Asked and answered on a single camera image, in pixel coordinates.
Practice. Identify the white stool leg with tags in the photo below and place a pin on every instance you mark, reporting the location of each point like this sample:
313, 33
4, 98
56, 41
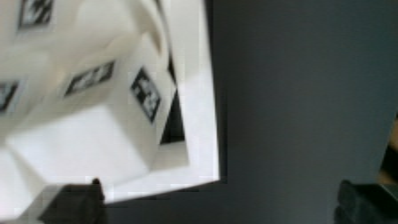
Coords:
65, 37

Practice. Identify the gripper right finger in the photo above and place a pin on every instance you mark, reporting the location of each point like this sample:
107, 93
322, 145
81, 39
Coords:
367, 204

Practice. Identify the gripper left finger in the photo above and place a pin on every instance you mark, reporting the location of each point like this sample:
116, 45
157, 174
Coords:
66, 205

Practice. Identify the white round stool seat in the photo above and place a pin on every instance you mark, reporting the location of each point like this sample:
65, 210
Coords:
150, 22

